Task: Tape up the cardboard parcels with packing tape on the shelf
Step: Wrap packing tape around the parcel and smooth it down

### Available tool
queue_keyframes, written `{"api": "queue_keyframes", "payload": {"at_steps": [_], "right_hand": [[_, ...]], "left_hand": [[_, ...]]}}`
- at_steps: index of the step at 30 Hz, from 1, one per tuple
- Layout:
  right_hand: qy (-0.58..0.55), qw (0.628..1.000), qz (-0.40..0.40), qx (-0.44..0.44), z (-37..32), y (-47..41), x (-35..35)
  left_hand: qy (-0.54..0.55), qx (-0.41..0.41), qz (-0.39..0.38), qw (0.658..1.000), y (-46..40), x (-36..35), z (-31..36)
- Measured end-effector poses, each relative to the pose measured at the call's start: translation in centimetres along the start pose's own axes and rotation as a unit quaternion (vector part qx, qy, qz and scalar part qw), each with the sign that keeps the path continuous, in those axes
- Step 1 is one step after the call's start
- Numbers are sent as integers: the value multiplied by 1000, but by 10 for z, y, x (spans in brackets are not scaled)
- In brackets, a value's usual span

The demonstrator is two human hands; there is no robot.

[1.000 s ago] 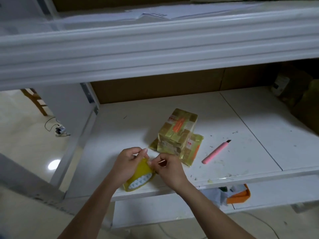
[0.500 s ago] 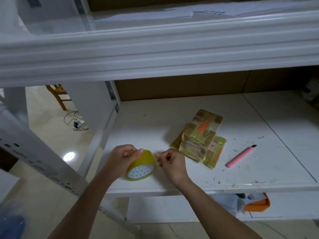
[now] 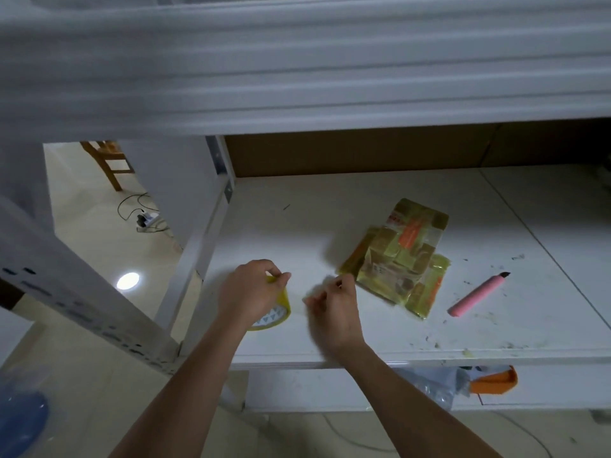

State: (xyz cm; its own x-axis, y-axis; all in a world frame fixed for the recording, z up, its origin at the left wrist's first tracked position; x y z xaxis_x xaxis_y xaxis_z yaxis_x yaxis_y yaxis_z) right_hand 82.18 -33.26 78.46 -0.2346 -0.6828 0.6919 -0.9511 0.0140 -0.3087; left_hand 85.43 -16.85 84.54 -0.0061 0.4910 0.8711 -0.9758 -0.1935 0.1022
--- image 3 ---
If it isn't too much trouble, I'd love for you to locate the person's left hand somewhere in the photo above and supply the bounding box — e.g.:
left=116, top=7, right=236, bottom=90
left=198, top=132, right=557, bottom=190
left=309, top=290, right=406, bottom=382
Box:
left=216, top=258, right=293, bottom=332

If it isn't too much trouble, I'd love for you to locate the person's right hand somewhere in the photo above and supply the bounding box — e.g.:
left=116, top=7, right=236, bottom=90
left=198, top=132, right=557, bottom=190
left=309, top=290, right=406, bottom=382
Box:
left=304, top=272, right=369, bottom=363

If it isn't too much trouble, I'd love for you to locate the yellow tape roll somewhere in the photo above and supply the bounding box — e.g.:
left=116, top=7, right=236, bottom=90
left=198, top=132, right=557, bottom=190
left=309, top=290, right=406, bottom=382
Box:
left=250, top=274, right=292, bottom=332

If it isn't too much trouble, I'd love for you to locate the white metal shelf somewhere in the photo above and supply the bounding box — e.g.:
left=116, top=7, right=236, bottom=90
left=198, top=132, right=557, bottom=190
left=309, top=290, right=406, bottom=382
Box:
left=0, top=0, right=611, bottom=416

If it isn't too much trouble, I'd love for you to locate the small taped carton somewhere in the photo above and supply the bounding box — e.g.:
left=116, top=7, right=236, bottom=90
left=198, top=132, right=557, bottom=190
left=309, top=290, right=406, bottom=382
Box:
left=339, top=197, right=453, bottom=321

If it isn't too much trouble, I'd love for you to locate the pink utility knife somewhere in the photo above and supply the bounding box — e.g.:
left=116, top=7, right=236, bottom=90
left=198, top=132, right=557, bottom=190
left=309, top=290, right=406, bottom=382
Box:
left=447, top=270, right=513, bottom=319

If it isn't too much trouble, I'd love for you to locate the person's left forearm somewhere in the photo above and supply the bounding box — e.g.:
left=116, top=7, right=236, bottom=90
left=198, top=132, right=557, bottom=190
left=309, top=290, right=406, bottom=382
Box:
left=109, top=319, right=248, bottom=458

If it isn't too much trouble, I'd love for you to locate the person's right forearm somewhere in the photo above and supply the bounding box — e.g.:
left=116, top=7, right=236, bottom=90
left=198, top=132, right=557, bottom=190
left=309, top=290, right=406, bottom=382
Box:
left=336, top=340, right=504, bottom=458

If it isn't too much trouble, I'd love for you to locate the white power strip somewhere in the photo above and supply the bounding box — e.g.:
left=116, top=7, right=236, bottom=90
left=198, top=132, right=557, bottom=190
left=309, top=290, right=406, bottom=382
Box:
left=136, top=209, right=165, bottom=233

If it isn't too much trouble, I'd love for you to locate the orange plastic object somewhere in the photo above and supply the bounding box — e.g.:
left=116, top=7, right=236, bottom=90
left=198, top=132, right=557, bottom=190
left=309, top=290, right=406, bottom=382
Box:
left=468, top=365, right=519, bottom=396

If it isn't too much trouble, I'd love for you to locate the wooden chair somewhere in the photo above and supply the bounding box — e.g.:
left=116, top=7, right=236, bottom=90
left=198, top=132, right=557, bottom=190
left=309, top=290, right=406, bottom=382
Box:
left=80, top=140, right=137, bottom=193

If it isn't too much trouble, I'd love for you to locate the blue round object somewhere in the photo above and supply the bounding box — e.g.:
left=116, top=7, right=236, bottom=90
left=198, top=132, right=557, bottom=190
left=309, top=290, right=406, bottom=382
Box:
left=0, top=386, right=51, bottom=458

